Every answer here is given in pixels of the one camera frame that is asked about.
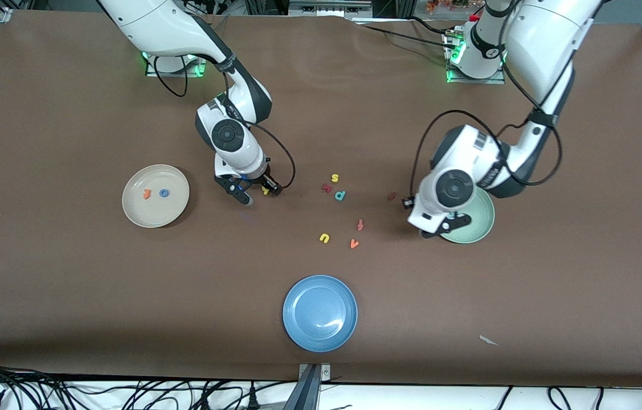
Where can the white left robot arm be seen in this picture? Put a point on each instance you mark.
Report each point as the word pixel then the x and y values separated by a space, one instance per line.
pixel 548 34

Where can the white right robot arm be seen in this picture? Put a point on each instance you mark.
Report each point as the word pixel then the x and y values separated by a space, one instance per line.
pixel 155 23

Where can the maroon foam letter n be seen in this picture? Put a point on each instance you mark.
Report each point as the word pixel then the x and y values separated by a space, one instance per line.
pixel 323 188

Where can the pale green plate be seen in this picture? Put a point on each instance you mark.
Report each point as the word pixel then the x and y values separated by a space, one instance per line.
pixel 477 225

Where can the teal foam letter p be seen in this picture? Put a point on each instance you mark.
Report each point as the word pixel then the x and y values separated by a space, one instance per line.
pixel 336 196

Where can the brown paper table cover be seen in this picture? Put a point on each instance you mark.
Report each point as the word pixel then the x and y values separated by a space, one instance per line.
pixel 320 114

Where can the beige brown plate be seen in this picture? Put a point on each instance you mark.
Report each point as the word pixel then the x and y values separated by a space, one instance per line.
pixel 155 213

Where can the blue plate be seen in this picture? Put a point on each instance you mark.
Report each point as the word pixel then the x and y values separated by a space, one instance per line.
pixel 319 313

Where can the white paper scrap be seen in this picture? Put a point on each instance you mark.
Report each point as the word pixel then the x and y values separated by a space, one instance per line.
pixel 489 340

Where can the grey power strip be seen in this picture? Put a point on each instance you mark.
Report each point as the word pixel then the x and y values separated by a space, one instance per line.
pixel 326 8

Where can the orange artificial flowers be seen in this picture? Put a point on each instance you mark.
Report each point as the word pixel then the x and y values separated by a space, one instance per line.
pixel 452 4

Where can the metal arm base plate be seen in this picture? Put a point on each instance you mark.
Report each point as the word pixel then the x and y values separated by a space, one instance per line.
pixel 152 73
pixel 497 80

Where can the metal camera stand bracket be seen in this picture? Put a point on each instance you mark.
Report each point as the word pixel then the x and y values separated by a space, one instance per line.
pixel 314 378

